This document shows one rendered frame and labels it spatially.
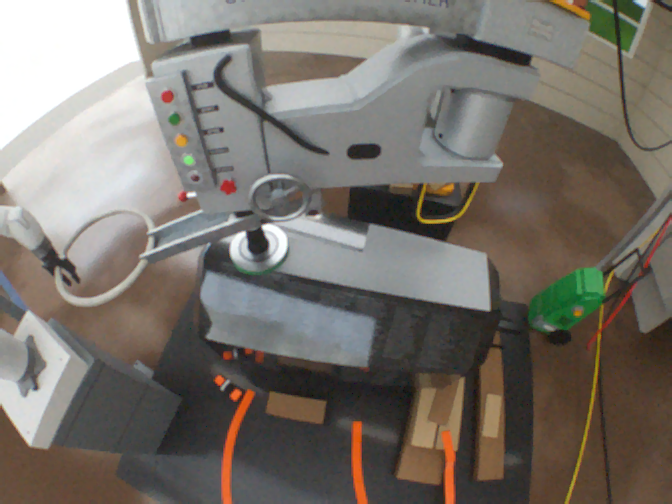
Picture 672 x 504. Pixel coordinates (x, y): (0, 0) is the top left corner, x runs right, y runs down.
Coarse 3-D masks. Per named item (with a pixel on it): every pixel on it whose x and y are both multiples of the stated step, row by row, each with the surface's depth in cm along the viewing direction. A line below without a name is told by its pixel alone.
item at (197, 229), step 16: (272, 208) 80; (288, 208) 81; (176, 224) 92; (192, 224) 94; (208, 224) 92; (224, 224) 82; (240, 224) 83; (256, 224) 84; (160, 240) 96; (176, 240) 92; (192, 240) 85; (208, 240) 86; (144, 256) 87; (160, 256) 88
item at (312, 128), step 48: (384, 48) 59; (432, 48) 50; (240, 96) 47; (288, 96) 59; (336, 96) 57; (384, 96) 53; (432, 96) 55; (528, 96) 54; (288, 144) 60; (336, 144) 62; (384, 144) 63; (432, 144) 74
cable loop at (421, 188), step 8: (424, 184) 86; (472, 184) 89; (416, 192) 90; (424, 192) 89; (472, 192) 91; (416, 200) 92; (464, 200) 95; (416, 208) 95; (456, 208) 100; (464, 208) 97; (416, 216) 98; (424, 216) 100; (432, 216) 101; (440, 216) 102; (448, 216) 101; (456, 216) 100
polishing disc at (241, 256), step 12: (264, 228) 106; (276, 228) 106; (240, 240) 102; (276, 240) 102; (240, 252) 99; (276, 252) 99; (240, 264) 95; (252, 264) 96; (264, 264) 96; (276, 264) 97
